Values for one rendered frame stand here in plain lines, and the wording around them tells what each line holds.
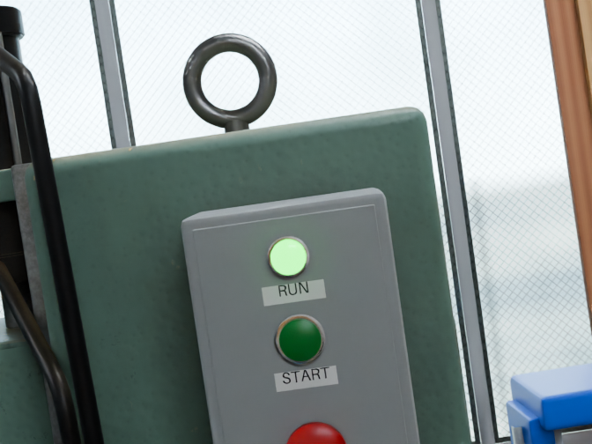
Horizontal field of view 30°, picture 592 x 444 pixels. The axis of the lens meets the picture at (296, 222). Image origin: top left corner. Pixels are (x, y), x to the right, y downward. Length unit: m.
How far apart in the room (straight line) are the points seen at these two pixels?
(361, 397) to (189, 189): 0.15
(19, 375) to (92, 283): 0.09
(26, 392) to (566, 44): 1.52
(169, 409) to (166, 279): 0.07
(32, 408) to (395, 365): 0.23
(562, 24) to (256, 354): 1.57
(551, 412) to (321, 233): 0.95
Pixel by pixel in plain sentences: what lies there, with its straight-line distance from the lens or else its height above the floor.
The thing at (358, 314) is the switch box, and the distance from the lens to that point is 0.53.
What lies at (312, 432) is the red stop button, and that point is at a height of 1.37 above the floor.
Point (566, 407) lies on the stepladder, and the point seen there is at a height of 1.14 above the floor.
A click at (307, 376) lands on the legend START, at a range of 0.54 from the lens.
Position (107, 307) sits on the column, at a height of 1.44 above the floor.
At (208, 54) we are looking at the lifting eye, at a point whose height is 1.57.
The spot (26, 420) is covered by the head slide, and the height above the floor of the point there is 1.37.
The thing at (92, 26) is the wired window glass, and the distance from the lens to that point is 2.17.
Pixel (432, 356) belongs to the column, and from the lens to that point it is 0.60.
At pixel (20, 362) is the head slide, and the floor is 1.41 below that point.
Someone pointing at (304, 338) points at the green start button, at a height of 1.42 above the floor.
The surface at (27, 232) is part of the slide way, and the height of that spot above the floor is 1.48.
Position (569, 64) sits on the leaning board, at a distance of 2.04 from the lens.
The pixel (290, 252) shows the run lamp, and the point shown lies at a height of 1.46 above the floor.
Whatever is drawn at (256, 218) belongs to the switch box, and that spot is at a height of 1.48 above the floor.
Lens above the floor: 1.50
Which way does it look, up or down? 3 degrees down
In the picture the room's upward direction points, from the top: 8 degrees counter-clockwise
